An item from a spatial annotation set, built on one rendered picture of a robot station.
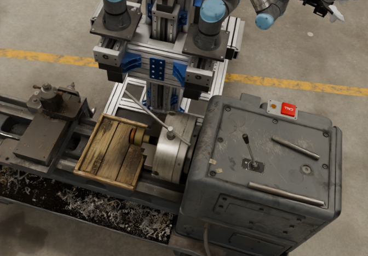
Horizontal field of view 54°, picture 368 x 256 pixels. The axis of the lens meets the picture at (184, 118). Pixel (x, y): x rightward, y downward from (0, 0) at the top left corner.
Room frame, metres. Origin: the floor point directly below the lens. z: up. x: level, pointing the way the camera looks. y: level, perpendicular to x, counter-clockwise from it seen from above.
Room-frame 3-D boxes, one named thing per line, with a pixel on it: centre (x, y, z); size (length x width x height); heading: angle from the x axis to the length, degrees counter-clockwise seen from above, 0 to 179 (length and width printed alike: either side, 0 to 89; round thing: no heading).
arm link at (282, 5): (1.40, -0.35, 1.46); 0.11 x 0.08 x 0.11; 154
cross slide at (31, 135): (0.90, 0.65, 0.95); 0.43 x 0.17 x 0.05; 172
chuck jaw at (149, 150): (0.72, 0.12, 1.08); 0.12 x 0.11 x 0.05; 172
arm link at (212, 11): (1.42, -0.06, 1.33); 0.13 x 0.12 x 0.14; 154
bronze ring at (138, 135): (0.82, 0.18, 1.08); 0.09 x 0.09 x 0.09; 84
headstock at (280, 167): (0.76, -0.37, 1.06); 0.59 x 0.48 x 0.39; 82
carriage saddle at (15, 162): (0.89, 0.70, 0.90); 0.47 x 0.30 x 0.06; 172
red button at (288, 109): (0.96, -0.44, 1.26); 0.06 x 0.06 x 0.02; 82
